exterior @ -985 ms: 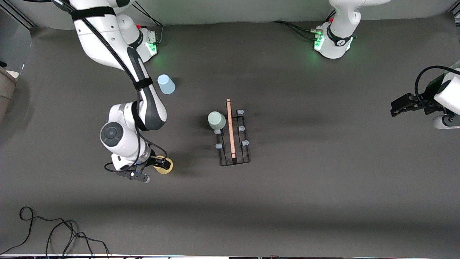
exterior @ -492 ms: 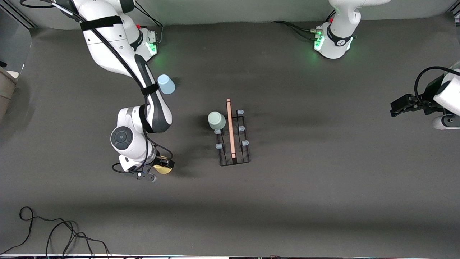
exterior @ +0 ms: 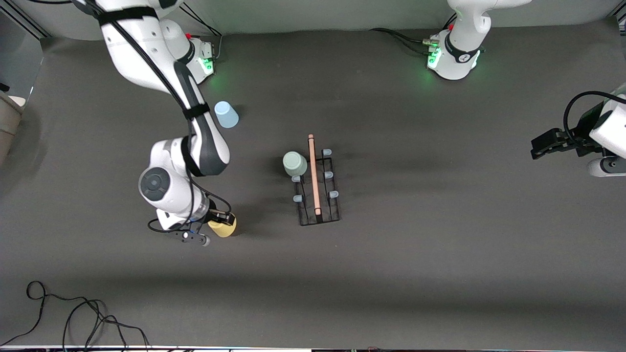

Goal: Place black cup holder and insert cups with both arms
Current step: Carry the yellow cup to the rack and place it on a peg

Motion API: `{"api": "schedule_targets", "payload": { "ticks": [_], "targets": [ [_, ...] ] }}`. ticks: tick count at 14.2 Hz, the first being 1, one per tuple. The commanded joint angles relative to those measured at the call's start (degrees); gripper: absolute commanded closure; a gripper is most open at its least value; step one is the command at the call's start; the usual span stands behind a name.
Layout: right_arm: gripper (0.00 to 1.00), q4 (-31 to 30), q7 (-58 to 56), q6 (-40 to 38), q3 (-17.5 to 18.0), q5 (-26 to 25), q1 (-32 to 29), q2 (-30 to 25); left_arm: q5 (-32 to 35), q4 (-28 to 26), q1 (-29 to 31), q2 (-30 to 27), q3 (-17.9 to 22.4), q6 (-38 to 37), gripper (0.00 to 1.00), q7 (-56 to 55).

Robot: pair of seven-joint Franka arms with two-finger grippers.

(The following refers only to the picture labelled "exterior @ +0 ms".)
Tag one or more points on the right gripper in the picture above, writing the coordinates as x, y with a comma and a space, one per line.
215, 213

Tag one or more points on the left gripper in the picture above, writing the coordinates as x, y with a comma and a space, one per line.
576, 140

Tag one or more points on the yellow plastic cup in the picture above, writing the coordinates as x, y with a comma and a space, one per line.
225, 230

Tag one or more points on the pale green plastic cup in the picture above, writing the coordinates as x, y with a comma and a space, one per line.
295, 164

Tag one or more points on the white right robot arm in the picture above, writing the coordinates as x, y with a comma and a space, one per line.
142, 58

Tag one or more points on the light blue plastic cup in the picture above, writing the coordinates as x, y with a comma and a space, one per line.
226, 116

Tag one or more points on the dark grey table mat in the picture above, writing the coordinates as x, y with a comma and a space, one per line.
391, 269

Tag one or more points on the beige background object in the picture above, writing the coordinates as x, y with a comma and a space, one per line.
11, 127

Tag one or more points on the black aluminium frame rail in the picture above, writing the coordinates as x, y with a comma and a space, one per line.
621, 18
29, 22

